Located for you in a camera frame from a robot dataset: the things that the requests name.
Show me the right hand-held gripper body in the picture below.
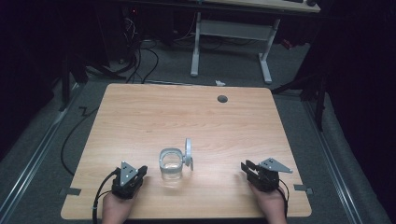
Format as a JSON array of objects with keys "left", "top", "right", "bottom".
[{"left": 248, "top": 157, "right": 293, "bottom": 193}]

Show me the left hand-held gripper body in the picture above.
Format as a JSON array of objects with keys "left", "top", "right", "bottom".
[{"left": 111, "top": 161, "right": 145, "bottom": 200}]

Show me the clear container with hinged lid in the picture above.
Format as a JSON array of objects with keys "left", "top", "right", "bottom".
[{"left": 159, "top": 137, "right": 195, "bottom": 182}]

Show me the person's right hand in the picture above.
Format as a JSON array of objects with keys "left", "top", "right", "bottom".
[{"left": 247, "top": 181, "right": 288, "bottom": 224}]

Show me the person's left hand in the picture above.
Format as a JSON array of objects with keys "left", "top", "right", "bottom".
[{"left": 101, "top": 186, "right": 139, "bottom": 224}]

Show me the black metal stand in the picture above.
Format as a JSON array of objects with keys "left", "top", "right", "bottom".
[
  {"left": 58, "top": 52, "right": 127, "bottom": 112},
  {"left": 270, "top": 69, "right": 329, "bottom": 133}
]

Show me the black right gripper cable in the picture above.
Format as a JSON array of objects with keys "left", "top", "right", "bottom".
[{"left": 277, "top": 177, "right": 290, "bottom": 218}]

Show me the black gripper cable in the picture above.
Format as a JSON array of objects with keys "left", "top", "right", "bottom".
[
  {"left": 91, "top": 168, "right": 121, "bottom": 224},
  {"left": 277, "top": 177, "right": 290, "bottom": 218}
]

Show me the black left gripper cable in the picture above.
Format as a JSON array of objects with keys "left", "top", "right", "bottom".
[{"left": 91, "top": 168, "right": 121, "bottom": 224}]

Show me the metal floor rail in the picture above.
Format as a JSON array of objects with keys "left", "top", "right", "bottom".
[
  {"left": 0, "top": 81, "right": 82, "bottom": 222},
  {"left": 302, "top": 100, "right": 364, "bottom": 224}
]

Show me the black floor cable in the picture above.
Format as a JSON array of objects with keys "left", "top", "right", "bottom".
[{"left": 60, "top": 105, "right": 101, "bottom": 177}]

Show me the bundle of black cables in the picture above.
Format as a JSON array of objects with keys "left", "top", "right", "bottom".
[{"left": 120, "top": 17, "right": 161, "bottom": 85}]

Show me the white metal desk frame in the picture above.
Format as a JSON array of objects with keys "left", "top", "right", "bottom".
[{"left": 190, "top": 0, "right": 322, "bottom": 85}]

